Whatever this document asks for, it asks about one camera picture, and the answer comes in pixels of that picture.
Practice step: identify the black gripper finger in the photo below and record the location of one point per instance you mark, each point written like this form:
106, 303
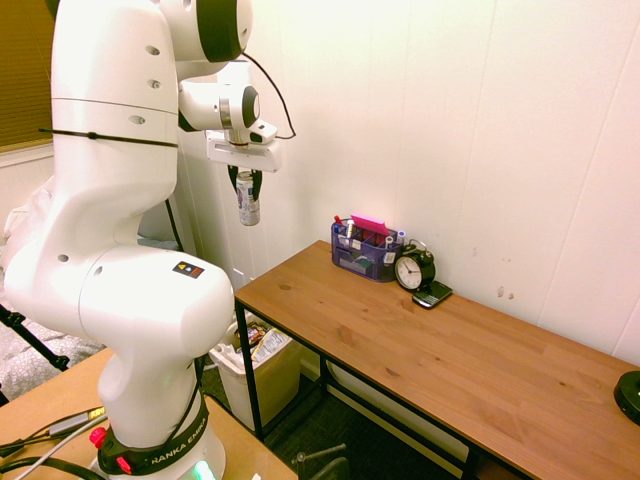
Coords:
232, 179
257, 185

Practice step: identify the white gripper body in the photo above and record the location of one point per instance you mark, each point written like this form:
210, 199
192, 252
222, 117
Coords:
245, 152

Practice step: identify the silver drink can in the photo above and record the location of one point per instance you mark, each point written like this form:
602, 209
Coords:
248, 205

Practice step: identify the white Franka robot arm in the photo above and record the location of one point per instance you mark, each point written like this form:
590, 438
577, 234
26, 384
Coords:
120, 210

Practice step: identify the beige trash bin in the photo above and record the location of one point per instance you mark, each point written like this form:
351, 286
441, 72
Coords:
275, 380

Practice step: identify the pink sticky note pad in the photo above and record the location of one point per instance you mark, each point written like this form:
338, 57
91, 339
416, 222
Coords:
369, 224

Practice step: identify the blue mesh desk organizer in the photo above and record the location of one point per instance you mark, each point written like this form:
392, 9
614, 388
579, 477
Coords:
360, 260

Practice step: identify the white blue marker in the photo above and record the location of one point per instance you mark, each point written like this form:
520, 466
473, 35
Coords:
401, 235

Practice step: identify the white snack wrapper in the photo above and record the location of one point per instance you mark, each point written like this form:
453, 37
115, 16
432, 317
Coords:
270, 342

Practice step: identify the black alarm clock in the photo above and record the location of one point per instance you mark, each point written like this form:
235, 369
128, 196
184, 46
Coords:
412, 270

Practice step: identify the black mobile phone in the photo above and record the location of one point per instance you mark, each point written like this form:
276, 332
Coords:
433, 295

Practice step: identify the brown window blinds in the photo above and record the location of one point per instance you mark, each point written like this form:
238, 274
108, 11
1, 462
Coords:
22, 70

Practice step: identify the black table clamp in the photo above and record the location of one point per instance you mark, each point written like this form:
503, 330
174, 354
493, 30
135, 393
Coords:
320, 462

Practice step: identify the wooden robot mounting table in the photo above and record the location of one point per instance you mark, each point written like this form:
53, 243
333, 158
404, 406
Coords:
40, 395

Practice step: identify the black desk lamp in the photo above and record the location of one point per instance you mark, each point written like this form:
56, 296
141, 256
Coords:
629, 397

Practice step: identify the wooden desk with black frame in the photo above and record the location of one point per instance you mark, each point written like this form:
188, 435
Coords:
450, 350

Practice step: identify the black camera tripod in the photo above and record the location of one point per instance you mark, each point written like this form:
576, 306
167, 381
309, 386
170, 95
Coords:
35, 340

